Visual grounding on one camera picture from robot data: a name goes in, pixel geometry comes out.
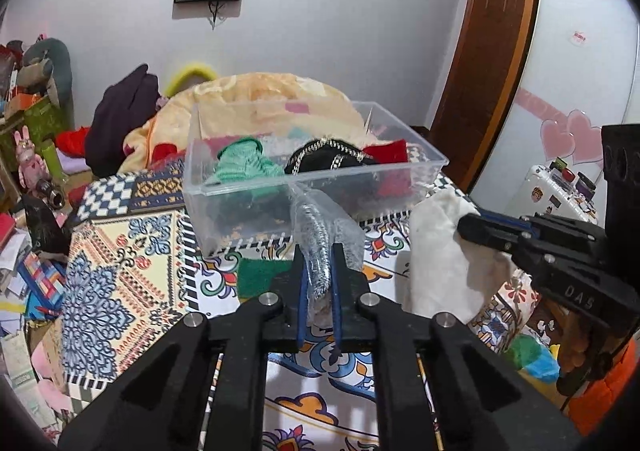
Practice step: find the white suitcase with stickers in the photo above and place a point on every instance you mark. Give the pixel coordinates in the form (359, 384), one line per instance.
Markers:
(540, 191)

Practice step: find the green knitted cloth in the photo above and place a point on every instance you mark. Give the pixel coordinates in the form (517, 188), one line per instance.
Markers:
(240, 163)

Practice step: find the green and blue plush toy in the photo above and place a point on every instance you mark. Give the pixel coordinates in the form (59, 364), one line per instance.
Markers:
(532, 358)

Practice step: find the red folded garment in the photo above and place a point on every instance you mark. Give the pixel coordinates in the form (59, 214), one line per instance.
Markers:
(72, 140)

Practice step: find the red cloth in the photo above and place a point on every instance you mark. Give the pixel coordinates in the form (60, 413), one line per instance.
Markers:
(387, 153)

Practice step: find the patterned bed cover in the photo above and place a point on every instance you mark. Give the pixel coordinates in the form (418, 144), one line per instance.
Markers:
(125, 271)

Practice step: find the brown wooden door frame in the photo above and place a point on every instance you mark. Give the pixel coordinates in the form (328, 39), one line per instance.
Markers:
(492, 51)

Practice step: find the dark green towel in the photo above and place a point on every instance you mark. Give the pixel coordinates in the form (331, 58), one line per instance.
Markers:
(260, 278)

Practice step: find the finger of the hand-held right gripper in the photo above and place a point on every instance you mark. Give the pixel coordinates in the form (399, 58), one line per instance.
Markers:
(487, 231)
(560, 223)

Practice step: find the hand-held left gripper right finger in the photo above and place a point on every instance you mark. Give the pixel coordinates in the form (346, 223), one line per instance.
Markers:
(338, 291)

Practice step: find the dark purple jacket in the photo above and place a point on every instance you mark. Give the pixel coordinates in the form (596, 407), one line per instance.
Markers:
(122, 121)

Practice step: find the pile of books and papers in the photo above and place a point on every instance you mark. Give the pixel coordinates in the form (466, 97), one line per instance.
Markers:
(22, 291)

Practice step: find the clear plastic storage box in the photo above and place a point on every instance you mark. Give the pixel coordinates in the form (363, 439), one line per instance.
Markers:
(240, 211)

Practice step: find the pink rabbit toy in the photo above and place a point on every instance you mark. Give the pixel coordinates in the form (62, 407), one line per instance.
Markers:
(27, 156)

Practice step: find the white wardrobe with heart stickers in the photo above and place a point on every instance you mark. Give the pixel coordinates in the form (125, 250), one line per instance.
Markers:
(575, 56)

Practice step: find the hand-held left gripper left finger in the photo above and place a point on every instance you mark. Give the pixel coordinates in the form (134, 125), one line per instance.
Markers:
(300, 291)

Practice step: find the grey plush toy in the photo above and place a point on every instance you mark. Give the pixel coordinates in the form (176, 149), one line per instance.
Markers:
(50, 66)

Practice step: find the white fluffy cloth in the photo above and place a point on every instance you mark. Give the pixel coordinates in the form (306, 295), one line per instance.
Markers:
(440, 256)

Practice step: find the green patterned box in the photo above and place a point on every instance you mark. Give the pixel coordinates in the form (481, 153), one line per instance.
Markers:
(30, 128)

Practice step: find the peach floral blanket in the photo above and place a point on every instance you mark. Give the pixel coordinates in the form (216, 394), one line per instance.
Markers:
(270, 91)

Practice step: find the clear plastic bag with grey item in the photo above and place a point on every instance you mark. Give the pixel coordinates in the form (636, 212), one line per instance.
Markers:
(317, 236)

